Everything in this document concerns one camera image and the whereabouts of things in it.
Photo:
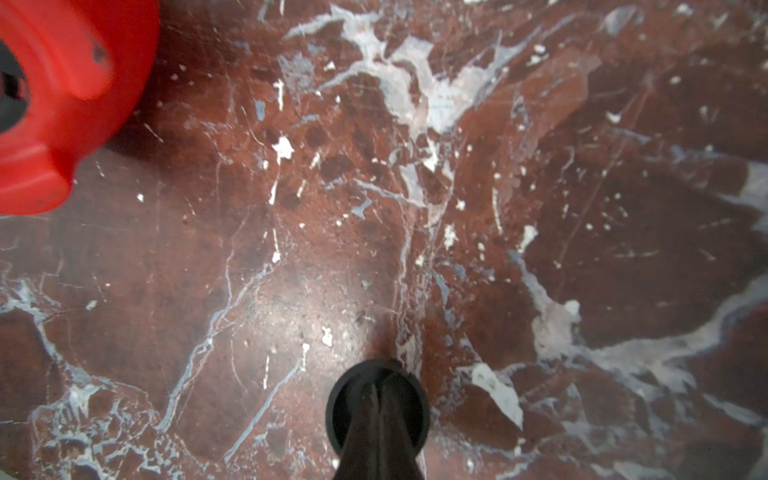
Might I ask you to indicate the red piggy bank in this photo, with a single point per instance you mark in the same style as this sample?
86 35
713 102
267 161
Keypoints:
71 74

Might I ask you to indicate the black plug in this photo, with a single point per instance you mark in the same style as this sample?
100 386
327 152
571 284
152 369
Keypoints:
345 397

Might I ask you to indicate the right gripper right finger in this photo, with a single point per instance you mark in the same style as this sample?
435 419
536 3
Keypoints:
396 454

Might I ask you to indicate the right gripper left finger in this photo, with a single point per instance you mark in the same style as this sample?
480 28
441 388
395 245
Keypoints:
359 458

